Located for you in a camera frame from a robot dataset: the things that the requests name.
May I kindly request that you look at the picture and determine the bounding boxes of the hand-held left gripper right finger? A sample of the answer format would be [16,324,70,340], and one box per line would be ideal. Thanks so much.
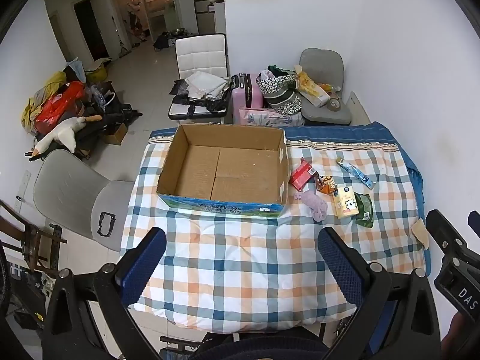
[317,227,441,360]

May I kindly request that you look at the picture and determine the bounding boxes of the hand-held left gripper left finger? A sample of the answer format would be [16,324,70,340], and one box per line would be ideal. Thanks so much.
[39,227,167,360]

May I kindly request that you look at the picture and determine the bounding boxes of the purple soft cloth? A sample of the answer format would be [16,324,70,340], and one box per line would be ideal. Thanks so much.
[293,190,329,223]

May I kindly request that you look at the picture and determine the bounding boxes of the beige paper tag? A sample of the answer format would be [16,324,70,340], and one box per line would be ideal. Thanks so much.
[410,217,431,250]

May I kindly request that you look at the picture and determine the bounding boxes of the green snack packet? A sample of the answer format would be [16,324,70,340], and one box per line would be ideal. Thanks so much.
[353,192,374,229]

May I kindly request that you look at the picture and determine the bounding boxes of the yellow tissue packet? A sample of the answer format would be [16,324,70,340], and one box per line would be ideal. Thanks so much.
[332,185,358,219]

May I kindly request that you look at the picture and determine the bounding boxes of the orange snack packet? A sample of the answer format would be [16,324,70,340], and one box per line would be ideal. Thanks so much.
[315,174,338,195]

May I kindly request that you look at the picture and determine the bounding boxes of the blue white tube packet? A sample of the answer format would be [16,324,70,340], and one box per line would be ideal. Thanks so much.
[336,157,376,190]

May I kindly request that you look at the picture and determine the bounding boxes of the checked blanket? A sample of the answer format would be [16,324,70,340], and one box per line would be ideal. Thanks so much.
[120,129,428,335]

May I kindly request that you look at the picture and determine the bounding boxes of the red snack packet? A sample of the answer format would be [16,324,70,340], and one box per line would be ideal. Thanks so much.
[290,157,319,191]

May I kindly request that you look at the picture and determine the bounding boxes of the grey plastic chair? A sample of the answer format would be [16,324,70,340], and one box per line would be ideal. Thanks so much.
[33,149,136,252]

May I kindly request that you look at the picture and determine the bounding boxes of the wooden chair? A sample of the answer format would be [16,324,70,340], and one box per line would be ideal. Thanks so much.
[0,199,68,282]

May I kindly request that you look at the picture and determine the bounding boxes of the open cardboard box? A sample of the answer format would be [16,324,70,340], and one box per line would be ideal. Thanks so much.
[157,123,289,218]

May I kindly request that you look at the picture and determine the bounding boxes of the small brown cardboard box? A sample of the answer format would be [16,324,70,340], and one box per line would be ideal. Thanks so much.
[102,123,129,146]

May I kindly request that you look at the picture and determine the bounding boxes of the white board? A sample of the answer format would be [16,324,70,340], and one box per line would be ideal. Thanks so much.
[347,91,370,125]

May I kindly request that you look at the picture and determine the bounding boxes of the white goose plush toy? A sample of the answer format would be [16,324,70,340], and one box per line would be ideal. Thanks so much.
[29,116,88,158]

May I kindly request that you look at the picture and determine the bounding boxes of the pink floral pillow pack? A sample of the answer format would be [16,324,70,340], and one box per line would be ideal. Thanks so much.
[239,107,305,128]

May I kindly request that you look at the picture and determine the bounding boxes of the yellow white packet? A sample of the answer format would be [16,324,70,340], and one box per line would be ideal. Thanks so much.
[294,65,331,107]

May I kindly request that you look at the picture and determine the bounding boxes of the red plastic bag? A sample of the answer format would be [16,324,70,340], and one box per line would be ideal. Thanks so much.
[34,81,87,134]

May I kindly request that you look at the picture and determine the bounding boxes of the patterned tote bag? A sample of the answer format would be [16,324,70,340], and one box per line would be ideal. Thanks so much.
[256,68,304,116]

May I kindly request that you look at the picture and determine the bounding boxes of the silver grey plastic bags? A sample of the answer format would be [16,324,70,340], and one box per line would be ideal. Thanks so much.
[170,71,231,100]

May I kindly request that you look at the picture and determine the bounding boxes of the pink suitcase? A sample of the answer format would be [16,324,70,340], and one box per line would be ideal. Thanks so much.
[230,73,265,125]

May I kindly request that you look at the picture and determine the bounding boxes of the yellow cloth bundle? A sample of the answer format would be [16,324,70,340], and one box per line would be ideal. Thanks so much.
[21,71,68,128]

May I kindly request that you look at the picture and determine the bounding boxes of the grey cushioned chair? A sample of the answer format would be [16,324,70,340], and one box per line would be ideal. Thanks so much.
[298,48,352,126]

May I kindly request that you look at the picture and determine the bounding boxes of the white padded chair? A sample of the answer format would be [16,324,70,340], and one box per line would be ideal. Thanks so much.
[168,34,230,121]

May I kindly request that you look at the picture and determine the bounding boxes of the white refrigerator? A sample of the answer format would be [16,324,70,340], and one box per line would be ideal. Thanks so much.
[207,1,226,34]

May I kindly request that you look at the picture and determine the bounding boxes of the black plastic frame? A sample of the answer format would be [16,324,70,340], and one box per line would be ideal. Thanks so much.
[95,212,115,238]

